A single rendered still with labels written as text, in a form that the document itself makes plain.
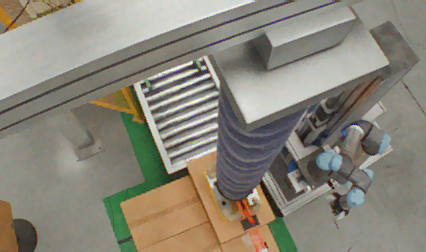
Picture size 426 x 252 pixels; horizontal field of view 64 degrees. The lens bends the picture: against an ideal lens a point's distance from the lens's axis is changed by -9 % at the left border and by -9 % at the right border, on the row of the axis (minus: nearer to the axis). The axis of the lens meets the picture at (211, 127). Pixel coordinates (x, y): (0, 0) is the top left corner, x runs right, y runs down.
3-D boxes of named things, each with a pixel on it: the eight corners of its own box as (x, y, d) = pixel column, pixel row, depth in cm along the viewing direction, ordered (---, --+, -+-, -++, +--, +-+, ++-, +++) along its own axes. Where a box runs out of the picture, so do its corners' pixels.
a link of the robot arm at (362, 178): (359, 160, 162) (348, 180, 159) (379, 174, 160) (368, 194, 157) (353, 164, 169) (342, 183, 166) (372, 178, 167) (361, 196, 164)
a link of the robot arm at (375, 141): (331, 165, 236) (374, 119, 191) (349, 178, 233) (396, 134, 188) (324, 178, 229) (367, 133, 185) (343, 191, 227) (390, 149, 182)
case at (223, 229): (189, 174, 293) (185, 162, 255) (235, 155, 298) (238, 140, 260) (219, 244, 275) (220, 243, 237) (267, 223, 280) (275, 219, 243)
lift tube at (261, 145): (207, 158, 189) (199, 3, 70) (250, 140, 192) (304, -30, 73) (226, 202, 182) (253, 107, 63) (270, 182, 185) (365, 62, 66)
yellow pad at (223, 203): (202, 172, 242) (202, 171, 237) (216, 167, 243) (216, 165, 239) (222, 221, 232) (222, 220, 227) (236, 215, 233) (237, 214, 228)
